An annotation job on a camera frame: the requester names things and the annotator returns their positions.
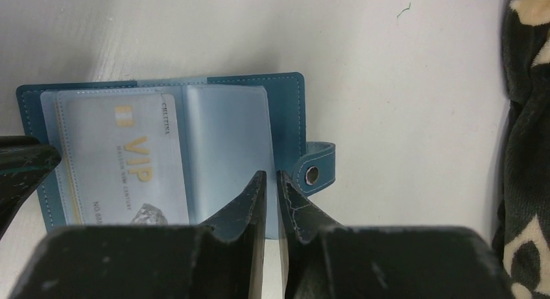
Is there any black floral fleece blanket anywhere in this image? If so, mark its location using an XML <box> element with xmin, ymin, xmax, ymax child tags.
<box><xmin>492</xmin><ymin>0</ymin><xmax>549</xmax><ymax>298</ymax></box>

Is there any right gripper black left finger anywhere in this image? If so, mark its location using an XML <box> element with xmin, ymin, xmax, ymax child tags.
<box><xmin>199</xmin><ymin>171</ymin><xmax>267</xmax><ymax>298</ymax></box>

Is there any silver VIP credit card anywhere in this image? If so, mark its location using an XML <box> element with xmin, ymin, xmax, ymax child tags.
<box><xmin>56</xmin><ymin>91</ymin><xmax>189</xmax><ymax>225</ymax></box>

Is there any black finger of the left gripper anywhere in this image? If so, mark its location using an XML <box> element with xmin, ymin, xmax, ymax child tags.
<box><xmin>1</xmin><ymin>136</ymin><xmax>61</xmax><ymax>235</ymax></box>

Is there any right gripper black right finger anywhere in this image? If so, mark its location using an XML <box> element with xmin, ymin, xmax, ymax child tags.
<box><xmin>277</xmin><ymin>171</ymin><xmax>342</xmax><ymax>298</ymax></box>

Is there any blue leather card holder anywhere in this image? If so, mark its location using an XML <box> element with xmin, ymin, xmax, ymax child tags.
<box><xmin>16</xmin><ymin>72</ymin><xmax>335</xmax><ymax>239</ymax></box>

